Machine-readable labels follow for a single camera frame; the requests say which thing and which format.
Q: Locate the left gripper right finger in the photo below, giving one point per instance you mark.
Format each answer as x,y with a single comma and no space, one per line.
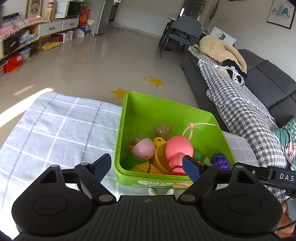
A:
202,177

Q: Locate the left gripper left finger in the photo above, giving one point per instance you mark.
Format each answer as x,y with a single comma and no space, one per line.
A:
90,177

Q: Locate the orange toy with green top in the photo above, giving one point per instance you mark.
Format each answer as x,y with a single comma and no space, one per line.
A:
200,157

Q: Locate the purple toy grapes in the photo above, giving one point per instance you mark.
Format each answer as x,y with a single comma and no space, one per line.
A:
221,161

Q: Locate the yellow toy corn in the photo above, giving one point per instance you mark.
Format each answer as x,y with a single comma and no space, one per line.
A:
135,164

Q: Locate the yellow toy cup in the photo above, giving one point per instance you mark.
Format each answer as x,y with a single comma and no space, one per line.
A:
159,158

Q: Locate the brown toy hand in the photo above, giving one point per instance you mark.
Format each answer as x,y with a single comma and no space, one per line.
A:
163,130

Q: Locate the pink toy egg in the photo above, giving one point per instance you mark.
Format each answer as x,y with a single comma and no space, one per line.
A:
142,147

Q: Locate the grey checked tablecloth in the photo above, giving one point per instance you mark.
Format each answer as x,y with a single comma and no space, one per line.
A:
66,131

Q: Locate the green plastic cookie box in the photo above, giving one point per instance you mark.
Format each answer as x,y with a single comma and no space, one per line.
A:
154,136

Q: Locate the teal patterned pillow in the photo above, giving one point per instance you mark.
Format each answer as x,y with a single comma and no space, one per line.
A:
286,137

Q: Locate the checked sofa blanket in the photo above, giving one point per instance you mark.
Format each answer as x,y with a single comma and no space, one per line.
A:
242,113

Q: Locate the grey fabric sofa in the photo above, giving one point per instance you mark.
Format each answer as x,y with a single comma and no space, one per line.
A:
273,87

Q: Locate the beige quilted blanket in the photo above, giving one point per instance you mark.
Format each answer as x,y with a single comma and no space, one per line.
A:
219,51

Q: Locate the red storage box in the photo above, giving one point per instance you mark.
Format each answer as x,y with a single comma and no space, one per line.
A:
13,62

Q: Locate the white deer pillow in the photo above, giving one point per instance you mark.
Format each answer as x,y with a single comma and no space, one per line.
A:
222,35

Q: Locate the grey office chair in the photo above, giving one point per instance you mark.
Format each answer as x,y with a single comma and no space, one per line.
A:
181,30

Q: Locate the red gift box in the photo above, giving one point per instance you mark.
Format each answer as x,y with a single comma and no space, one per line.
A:
84,16

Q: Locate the white tv cabinet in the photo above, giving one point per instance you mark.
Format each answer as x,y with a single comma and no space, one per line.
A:
23,35

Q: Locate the silver refrigerator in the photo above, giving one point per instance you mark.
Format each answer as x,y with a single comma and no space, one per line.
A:
100,13

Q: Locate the framed cartoon picture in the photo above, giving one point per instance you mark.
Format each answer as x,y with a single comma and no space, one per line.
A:
34,8

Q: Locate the framed mountain wall picture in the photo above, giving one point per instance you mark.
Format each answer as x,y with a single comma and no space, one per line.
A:
281,13

